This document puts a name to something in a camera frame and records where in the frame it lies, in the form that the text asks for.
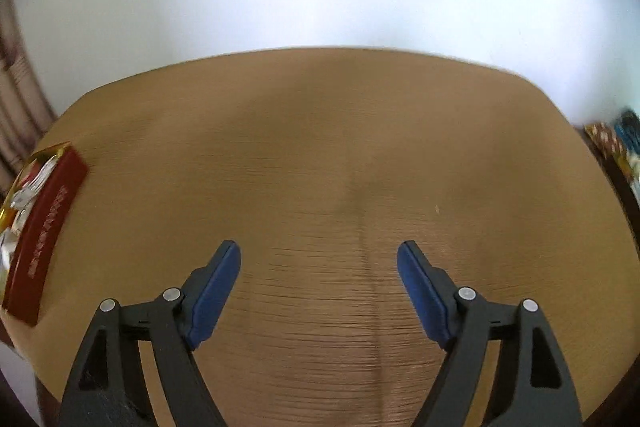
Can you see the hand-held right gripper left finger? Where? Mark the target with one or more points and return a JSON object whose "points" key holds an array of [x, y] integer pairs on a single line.
{"points": [[215, 292]]}

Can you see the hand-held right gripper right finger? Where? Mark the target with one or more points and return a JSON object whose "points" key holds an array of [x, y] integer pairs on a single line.
{"points": [[420, 292]]}

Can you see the red tin box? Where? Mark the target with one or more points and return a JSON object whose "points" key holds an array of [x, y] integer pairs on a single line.
{"points": [[45, 232]]}

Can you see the brown tablecloth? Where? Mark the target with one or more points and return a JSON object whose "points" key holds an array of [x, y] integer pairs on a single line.
{"points": [[325, 147]]}

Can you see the colourful packets at right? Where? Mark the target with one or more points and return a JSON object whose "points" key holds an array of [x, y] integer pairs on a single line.
{"points": [[620, 132]]}

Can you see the beige patterned curtain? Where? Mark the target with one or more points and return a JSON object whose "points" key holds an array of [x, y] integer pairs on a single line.
{"points": [[20, 107]]}

